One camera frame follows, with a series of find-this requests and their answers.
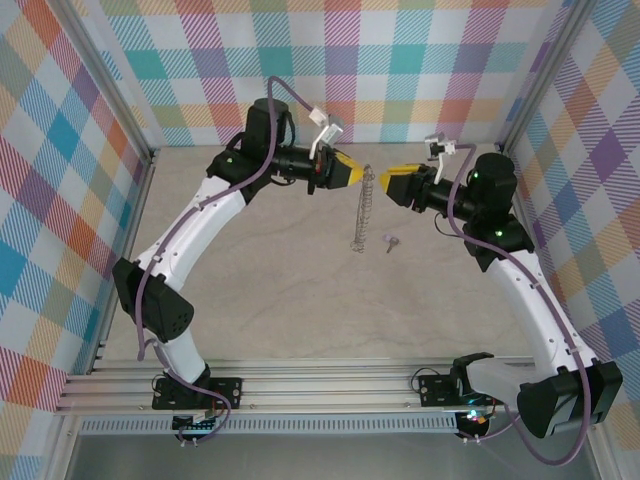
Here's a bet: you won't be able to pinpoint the metal band with split rings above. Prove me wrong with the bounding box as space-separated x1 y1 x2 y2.
348 162 376 254

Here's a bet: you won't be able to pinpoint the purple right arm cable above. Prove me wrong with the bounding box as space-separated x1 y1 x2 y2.
447 142 599 467

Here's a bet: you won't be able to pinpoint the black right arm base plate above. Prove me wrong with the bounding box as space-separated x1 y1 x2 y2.
416 373 461 407

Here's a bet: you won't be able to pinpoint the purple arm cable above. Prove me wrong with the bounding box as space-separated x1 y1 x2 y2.
447 142 599 467
135 76 314 444

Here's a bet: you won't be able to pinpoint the aluminium side rail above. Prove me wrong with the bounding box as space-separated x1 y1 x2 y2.
87 147 161 376
494 144 572 370

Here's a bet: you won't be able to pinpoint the grey slotted cable duct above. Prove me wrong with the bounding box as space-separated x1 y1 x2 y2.
79 417 459 435

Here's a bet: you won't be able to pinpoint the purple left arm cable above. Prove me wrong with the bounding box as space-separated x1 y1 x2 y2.
135 76 314 444

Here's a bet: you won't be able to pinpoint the aluminium corner post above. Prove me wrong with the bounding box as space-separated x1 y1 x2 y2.
492 0 601 161
54 0 161 171

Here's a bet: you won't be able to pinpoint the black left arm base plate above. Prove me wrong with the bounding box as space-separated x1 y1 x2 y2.
152 377 245 412

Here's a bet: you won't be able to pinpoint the aluminium crosswise frame rails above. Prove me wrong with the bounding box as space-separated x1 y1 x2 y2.
54 355 606 414

